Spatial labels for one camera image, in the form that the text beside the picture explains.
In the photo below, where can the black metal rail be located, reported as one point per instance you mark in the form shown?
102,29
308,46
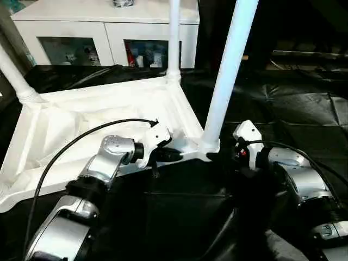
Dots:
310,54

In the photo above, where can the black mat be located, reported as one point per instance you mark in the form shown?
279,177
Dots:
293,109

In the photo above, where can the white glass-door cabinet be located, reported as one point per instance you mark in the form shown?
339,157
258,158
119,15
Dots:
81,19

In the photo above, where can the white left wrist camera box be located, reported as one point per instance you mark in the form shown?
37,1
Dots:
155,138

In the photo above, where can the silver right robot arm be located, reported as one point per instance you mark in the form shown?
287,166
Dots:
304,179

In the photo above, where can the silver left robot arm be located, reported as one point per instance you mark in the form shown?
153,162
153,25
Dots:
103,163

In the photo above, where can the white plastic table top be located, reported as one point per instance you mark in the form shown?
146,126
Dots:
70,119

